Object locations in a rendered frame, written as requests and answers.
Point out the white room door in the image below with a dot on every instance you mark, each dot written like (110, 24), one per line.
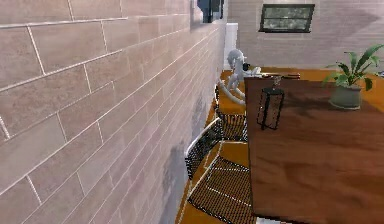
(230, 43)

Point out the brown wooden table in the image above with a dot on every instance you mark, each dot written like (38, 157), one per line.
(316, 160)

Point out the dark framed window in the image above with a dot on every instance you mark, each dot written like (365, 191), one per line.
(286, 18)

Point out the green plant in grey pot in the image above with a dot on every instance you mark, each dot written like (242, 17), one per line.
(348, 90)

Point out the dark framed wall picture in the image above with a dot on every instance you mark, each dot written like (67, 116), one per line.
(210, 9)

